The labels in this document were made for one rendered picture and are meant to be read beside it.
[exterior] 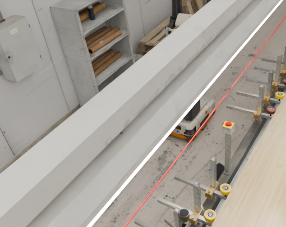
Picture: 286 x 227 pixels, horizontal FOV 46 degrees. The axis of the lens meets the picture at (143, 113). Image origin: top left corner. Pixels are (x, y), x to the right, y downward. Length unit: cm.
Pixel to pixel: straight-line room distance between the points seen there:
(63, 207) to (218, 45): 60
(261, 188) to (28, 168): 210
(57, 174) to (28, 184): 5
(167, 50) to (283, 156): 208
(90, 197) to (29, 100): 384
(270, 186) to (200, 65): 176
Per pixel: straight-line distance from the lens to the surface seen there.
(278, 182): 256
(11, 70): 389
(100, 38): 466
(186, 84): 80
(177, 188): 365
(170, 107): 74
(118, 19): 494
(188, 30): 85
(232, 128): 247
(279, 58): 350
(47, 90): 454
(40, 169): 53
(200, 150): 403
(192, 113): 392
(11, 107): 427
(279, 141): 286
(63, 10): 422
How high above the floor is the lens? 281
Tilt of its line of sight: 37 degrees down
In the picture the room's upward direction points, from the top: 10 degrees counter-clockwise
